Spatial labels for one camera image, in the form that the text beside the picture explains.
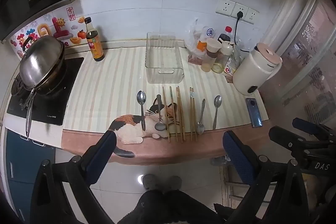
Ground white electric kettle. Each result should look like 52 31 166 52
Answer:
232 42 283 96

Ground clear plastic bag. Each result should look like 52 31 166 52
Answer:
184 18 210 60

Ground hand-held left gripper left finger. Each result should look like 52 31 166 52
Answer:
30 130 117 224

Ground blue kitchen cabinet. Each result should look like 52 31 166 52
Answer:
0 130 57 216

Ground clear plastic container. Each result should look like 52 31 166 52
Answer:
145 32 184 84

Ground patterned glass door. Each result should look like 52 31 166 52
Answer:
262 0 336 135

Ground dark soy sauce bottle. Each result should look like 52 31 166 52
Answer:
86 17 105 62

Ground row of wooden chopsticks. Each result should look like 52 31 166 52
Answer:
162 86 197 143

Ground colourful wall stickers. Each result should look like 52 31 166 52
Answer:
10 6 91 59

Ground striped cat print mat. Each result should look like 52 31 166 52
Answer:
61 46 269 165

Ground white wall socket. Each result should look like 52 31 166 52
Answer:
231 2 249 21
216 0 236 16
245 7 260 24

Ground glass oil dispenser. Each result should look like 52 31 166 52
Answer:
213 41 234 74

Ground dark bottle with red cap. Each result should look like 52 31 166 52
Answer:
217 26 235 49

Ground red and white packet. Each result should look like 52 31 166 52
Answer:
223 59 237 76

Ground blue smartphone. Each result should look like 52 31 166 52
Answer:
245 98 263 128

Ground steel wok with lid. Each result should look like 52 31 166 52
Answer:
20 42 66 138

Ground steel wok lid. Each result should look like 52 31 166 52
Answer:
20 35 66 90

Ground person's legs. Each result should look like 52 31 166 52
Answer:
115 174 226 224

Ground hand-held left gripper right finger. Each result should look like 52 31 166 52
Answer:
223 131 319 224

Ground orange bottle with white cap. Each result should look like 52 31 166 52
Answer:
197 26 216 52

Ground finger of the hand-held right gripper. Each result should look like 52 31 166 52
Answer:
268 126 319 154
292 117 336 141

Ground black plug and cable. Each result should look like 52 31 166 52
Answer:
233 11 254 53

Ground metal rack frame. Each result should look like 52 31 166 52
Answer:
222 161 276 210

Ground black induction cooktop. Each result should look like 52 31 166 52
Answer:
7 57 85 126

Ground steel spoon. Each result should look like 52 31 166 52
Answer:
136 90 147 131
196 99 206 134
154 94 167 132
212 95 222 130

